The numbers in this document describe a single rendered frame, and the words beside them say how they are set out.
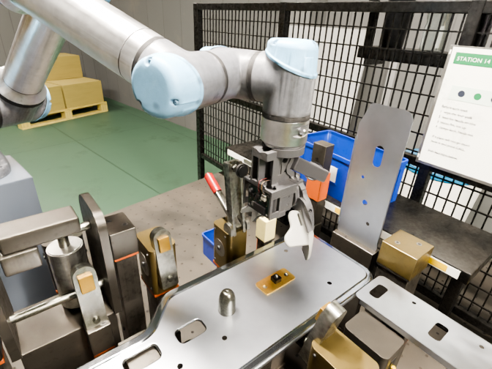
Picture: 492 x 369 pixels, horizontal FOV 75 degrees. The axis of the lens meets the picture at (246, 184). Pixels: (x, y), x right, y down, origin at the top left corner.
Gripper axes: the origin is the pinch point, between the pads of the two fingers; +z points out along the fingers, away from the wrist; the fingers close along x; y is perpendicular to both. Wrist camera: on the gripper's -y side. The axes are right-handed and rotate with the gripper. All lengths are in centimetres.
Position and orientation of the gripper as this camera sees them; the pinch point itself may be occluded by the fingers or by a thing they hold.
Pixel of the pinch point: (280, 238)
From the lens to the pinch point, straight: 63.8
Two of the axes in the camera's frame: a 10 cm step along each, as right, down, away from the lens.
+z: -0.5, 8.9, 4.5
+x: 6.2, 3.8, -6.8
